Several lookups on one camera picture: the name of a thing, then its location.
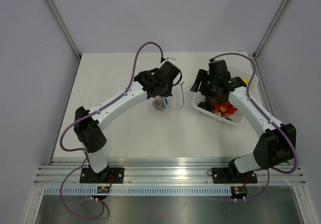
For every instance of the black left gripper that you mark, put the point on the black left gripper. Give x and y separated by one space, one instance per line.
168 93

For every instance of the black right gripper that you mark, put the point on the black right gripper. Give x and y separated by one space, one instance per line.
202 75

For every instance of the dark red apple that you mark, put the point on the dark red apple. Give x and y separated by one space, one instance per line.
159 103

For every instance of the clear zip bag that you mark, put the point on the clear zip bag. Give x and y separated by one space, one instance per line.
177 101

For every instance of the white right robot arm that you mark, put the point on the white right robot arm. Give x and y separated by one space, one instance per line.
276 141

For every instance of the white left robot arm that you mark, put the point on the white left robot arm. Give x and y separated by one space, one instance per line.
90 123

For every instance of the grey toy fish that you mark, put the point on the grey toy fish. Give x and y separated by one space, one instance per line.
218 99

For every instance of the yellow lemon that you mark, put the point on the yellow lemon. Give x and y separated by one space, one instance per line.
245 81

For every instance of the dark purple mangosteen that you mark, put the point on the dark purple mangosteen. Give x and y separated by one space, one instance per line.
204 105

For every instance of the white garlic bulb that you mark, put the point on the white garlic bulb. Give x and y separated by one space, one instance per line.
218 113

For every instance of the right controller board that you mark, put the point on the right controller board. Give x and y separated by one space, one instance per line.
239 192

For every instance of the controller board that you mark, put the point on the controller board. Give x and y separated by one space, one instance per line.
239 192
103 189

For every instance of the left controller board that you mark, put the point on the left controller board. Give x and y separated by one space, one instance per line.
103 189

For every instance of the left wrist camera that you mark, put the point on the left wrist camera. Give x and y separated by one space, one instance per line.
172 60

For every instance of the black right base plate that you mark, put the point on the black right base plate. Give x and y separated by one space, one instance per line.
221 175

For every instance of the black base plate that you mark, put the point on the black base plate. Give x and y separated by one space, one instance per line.
221 175
111 174

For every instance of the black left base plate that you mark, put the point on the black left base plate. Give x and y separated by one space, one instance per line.
111 174

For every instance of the white slotted cable duct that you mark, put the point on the white slotted cable duct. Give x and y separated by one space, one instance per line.
142 190

